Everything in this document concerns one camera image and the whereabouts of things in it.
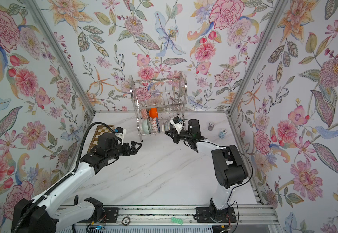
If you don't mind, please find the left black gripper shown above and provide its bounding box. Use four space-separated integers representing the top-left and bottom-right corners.
107 142 143 161

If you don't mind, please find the blue geometric patterned bowl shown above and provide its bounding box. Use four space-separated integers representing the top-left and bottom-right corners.
150 117 160 134

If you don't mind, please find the orange plastic bowl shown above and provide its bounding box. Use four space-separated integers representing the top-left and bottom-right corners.
149 108 158 118

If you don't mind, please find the chrome two-tier dish rack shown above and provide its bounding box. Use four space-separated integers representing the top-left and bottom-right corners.
128 72 187 142

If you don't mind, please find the dark floral ceramic bowl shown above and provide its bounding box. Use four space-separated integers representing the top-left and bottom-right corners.
162 120 170 133

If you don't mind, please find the pale green ceramic bowl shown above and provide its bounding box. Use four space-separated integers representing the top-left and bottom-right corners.
142 119 151 135

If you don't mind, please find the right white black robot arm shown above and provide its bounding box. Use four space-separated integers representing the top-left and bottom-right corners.
165 117 248 222

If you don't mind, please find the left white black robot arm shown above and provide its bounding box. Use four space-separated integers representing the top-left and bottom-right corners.
11 127 142 233

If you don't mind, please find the wooden chessboard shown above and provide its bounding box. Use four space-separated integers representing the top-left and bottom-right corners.
87 125 111 152

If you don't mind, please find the small grey can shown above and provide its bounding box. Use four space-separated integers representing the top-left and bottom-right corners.
208 122 215 131

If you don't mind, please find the small blue can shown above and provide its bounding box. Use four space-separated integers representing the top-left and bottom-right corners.
218 129 227 139

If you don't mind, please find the green connector block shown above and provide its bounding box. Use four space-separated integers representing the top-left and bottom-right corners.
170 217 183 225

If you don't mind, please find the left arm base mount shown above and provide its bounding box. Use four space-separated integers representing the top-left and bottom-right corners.
77 198 119 223

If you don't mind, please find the round black ring knob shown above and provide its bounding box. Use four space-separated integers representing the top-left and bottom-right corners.
121 216 131 226

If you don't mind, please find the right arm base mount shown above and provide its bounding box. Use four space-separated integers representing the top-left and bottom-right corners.
193 199 237 223

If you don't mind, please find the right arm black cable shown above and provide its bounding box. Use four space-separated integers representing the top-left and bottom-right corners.
177 117 254 233

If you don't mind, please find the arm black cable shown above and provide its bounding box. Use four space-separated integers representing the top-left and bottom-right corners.
11 121 117 233
177 117 254 233

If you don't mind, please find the aluminium front rail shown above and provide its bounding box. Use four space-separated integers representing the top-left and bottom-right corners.
61 205 279 226

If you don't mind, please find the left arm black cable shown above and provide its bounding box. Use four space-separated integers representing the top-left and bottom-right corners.
11 121 117 233

